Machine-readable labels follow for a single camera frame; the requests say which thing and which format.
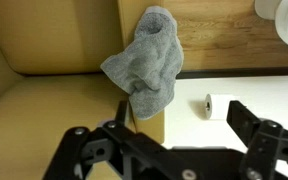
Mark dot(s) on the white toilet paper roll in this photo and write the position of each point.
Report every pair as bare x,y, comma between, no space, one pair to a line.
219,106

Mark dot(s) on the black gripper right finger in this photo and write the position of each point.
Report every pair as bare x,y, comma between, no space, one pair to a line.
262,143

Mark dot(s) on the mustard yellow upholstered chair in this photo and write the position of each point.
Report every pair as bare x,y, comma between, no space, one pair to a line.
50,43

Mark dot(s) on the grey terry towel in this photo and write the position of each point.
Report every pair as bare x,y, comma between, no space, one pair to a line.
150,63

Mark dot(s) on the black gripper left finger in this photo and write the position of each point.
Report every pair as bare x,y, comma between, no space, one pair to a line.
117,146

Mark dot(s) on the small white cylindrical object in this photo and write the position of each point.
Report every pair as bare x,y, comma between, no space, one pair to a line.
265,8

